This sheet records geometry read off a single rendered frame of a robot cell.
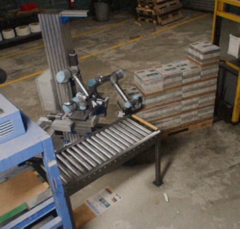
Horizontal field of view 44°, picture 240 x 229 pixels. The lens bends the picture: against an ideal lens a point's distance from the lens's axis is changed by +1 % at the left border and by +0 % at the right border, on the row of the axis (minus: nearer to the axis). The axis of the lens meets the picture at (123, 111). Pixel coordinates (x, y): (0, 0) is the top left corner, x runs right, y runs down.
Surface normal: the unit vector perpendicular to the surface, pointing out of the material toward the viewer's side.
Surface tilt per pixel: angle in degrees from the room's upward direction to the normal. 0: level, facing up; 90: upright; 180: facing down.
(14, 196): 0
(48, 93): 90
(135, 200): 0
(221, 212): 0
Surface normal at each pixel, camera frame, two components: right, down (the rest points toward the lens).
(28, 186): -0.07, -0.85
